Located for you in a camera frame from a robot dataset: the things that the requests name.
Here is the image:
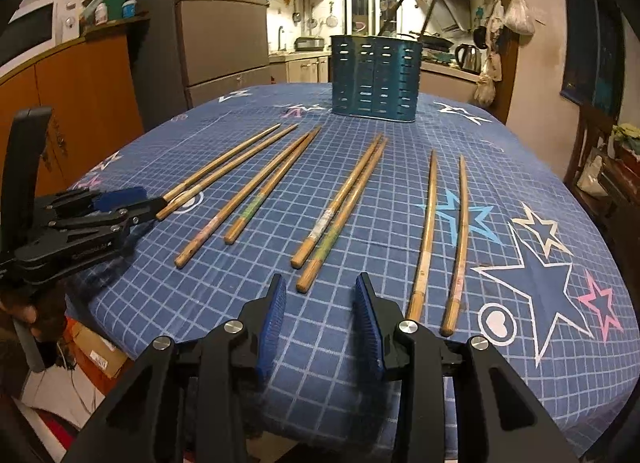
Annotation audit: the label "wooden chopstick curved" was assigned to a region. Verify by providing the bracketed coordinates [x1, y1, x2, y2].
[406, 150, 437, 322]
[440, 156, 470, 337]

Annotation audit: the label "beige lower kitchen cabinets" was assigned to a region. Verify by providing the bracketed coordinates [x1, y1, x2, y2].
[269, 52, 331, 84]

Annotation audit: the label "left human hand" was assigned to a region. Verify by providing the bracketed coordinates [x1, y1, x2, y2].
[1, 287, 66, 342]

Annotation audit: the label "orange wooden cabinet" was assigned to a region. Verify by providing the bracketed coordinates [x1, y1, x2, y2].
[1, 16, 150, 196]

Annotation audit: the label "cardboard box on floor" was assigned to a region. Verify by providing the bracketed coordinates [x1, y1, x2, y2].
[70, 322, 128, 379]

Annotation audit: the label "blue star grid tablecloth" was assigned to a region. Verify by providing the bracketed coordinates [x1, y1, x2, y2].
[68, 84, 639, 454]

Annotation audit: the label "white microwave oven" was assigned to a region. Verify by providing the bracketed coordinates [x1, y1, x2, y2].
[0, 0, 81, 75]

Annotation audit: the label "silver refrigerator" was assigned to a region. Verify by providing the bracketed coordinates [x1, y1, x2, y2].
[130, 0, 268, 130]

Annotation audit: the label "toaster oven on counter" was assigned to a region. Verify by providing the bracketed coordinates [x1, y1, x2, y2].
[294, 36, 326, 52]

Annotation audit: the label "dark wooden side table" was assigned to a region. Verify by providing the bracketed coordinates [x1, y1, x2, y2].
[574, 148, 639, 265]

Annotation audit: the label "teal perforated utensil holder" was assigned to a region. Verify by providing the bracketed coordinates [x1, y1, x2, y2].
[331, 35, 422, 123]

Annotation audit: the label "dark wooden chair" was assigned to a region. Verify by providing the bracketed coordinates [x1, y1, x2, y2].
[564, 105, 615, 190]

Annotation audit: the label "electric kettle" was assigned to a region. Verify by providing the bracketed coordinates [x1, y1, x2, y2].
[454, 44, 482, 74]

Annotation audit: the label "black wok on stove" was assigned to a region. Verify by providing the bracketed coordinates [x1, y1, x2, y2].
[399, 33, 454, 52]

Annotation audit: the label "range hood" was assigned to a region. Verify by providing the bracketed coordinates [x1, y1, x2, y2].
[416, 0, 471, 34]

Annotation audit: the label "hanging white plastic bag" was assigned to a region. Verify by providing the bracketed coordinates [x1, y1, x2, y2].
[503, 0, 536, 36]

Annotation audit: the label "dark interior wall window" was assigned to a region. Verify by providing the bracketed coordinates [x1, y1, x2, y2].
[561, 0, 625, 119]

